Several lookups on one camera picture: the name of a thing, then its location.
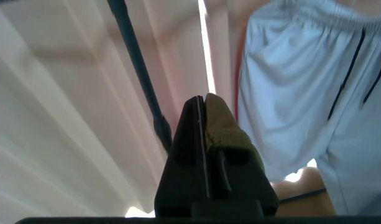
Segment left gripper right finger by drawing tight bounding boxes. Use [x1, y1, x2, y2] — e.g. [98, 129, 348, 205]
[213, 149, 280, 217]

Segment black clothes rack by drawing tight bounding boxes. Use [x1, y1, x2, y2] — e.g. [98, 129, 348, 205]
[106, 0, 328, 205]

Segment green garment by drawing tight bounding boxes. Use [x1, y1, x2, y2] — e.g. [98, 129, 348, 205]
[204, 92, 266, 172]

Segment pale grey shorts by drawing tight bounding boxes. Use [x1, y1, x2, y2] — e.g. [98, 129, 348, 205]
[237, 0, 381, 216]

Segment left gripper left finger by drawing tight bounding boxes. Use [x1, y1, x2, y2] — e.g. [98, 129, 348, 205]
[154, 95, 209, 217]

